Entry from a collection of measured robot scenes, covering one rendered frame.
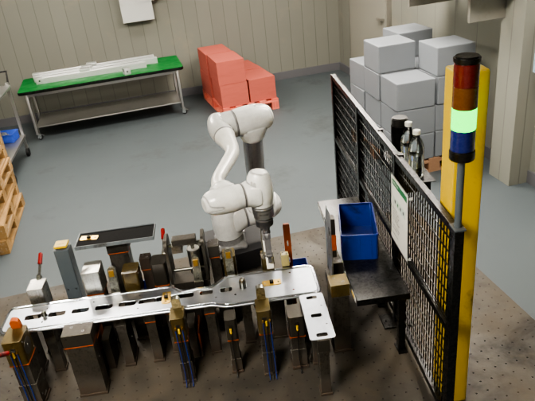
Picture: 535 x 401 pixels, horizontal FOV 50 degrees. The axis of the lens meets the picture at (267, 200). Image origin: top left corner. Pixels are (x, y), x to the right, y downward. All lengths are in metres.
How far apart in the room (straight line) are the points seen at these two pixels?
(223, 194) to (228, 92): 5.53
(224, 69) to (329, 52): 2.44
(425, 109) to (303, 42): 4.12
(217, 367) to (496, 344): 1.21
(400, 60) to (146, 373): 4.06
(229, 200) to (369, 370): 0.94
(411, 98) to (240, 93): 2.95
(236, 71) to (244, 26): 1.52
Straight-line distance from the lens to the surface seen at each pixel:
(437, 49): 5.54
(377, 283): 2.49
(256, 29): 9.14
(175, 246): 2.65
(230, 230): 3.14
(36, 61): 9.01
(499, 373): 2.62
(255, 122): 2.77
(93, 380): 2.65
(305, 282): 2.56
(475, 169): 1.91
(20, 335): 2.56
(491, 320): 2.88
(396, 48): 5.77
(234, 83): 7.73
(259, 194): 2.29
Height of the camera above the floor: 2.48
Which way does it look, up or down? 27 degrees down
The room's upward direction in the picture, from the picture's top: 6 degrees counter-clockwise
